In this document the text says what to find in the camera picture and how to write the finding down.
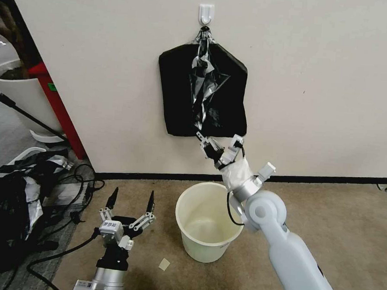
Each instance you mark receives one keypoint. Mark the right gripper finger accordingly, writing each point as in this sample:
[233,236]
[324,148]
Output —
[215,143]
[201,139]

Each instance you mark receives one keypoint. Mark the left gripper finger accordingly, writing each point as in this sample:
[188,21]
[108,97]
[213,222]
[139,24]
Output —
[112,201]
[149,206]

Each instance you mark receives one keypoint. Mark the shiny black trash bag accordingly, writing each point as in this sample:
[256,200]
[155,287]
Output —
[204,84]

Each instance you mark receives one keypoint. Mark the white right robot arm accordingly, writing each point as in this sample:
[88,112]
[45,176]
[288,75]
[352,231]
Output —
[282,240]

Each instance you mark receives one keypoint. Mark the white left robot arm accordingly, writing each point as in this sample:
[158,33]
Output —
[103,281]

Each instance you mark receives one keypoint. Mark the white plastic trash bin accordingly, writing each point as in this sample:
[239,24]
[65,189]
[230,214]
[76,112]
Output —
[208,236]

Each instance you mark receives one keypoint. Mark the pile of black trash bags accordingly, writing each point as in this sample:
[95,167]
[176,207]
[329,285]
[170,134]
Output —
[12,203]

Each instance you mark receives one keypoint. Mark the small beige paper scrap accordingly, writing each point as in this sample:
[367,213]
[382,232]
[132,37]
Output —
[164,264]

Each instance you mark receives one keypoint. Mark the white curved pot saucer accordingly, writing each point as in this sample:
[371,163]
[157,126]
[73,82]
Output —
[46,138]

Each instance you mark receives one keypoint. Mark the white plastic basket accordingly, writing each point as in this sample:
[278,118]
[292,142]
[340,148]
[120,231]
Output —
[26,154]

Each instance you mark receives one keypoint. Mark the black baseboard strip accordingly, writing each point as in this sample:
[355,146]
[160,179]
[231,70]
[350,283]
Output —
[324,179]

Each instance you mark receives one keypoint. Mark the black tripod leg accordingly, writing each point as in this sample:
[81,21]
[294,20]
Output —
[26,114]

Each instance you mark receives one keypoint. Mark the green sticker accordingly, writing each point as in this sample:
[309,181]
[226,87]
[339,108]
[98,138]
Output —
[52,87]

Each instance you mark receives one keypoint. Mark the large white plant pot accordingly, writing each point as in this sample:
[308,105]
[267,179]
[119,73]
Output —
[24,94]

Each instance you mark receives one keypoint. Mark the brown plant trunk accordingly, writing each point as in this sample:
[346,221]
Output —
[10,21]

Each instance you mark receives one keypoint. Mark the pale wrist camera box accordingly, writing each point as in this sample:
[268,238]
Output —
[111,232]
[229,156]

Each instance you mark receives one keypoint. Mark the black fabric wall pad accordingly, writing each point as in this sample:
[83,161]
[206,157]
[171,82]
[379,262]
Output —
[173,95]

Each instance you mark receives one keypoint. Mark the red door frame post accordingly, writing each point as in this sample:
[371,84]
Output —
[60,112]

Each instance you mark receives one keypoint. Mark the white wall hook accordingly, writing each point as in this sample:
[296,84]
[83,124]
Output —
[205,13]

